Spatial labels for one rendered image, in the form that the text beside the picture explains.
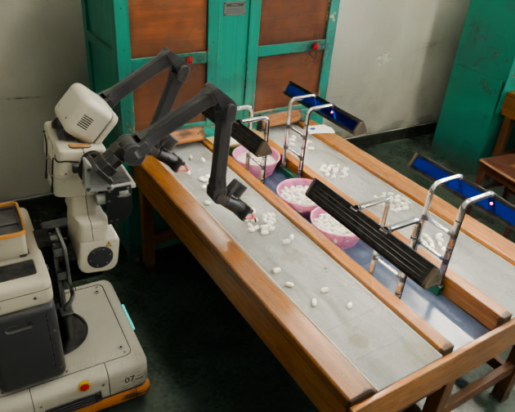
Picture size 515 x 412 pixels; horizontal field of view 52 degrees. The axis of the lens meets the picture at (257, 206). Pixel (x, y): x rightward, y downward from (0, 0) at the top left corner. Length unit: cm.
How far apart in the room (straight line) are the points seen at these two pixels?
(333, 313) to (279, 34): 174
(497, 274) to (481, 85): 262
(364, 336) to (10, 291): 124
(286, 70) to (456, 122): 217
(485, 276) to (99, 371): 166
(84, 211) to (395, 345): 126
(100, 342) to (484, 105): 356
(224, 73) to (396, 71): 231
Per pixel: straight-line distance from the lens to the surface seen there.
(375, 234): 183
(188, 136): 298
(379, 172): 295
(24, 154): 376
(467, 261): 246
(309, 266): 219
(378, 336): 196
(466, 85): 492
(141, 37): 277
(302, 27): 325
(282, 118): 329
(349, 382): 176
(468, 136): 495
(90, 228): 216
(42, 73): 359
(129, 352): 246
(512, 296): 236
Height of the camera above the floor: 208
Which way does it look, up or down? 32 degrees down
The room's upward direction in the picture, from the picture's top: 5 degrees clockwise
